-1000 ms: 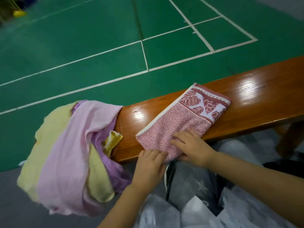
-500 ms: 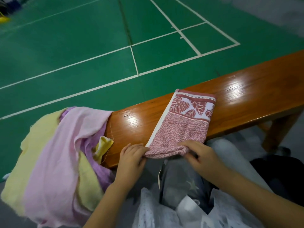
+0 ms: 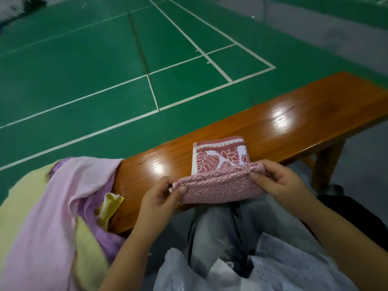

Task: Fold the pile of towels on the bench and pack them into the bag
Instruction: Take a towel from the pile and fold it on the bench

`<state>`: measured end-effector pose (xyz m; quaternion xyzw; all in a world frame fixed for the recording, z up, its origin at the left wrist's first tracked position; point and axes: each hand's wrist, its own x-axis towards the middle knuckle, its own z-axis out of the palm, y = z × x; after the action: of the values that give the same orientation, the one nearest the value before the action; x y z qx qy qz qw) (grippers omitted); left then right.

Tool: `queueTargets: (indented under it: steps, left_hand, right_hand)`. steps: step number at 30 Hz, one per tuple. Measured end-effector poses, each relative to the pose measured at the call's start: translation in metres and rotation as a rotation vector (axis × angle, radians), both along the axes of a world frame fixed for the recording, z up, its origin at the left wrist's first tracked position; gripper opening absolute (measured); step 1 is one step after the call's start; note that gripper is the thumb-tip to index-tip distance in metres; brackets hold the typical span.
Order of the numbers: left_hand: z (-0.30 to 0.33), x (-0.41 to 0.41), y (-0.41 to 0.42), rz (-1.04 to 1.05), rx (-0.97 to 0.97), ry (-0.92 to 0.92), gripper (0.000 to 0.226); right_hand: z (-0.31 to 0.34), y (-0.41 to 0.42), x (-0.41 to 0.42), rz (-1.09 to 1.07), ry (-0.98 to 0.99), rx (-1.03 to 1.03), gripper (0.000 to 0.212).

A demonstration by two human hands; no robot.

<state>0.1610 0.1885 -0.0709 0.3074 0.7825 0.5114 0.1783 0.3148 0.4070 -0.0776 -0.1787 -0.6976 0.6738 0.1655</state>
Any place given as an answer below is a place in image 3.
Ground person's right hand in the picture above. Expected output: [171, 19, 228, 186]
[248, 159, 317, 220]

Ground pale yellow towel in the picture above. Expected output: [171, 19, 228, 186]
[0, 163, 111, 291]

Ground yellow white striped cloth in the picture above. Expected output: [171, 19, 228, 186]
[96, 191, 126, 232]

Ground brown wooden bench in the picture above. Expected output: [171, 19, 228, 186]
[108, 72, 388, 234]

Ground red patterned towel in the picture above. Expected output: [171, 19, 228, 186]
[169, 136, 271, 205]

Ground purple towel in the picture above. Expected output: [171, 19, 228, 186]
[48, 157, 126, 266]

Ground person's right forearm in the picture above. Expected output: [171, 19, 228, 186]
[302, 202, 388, 291]

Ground person's left forearm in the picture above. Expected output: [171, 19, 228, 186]
[99, 228, 160, 291]

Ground light pink towel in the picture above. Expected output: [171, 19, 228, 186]
[0, 157, 124, 291]

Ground person's grey trousers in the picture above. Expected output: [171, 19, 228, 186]
[183, 196, 323, 278]

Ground person's left hand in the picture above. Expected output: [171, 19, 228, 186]
[134, 177, 189, 240]

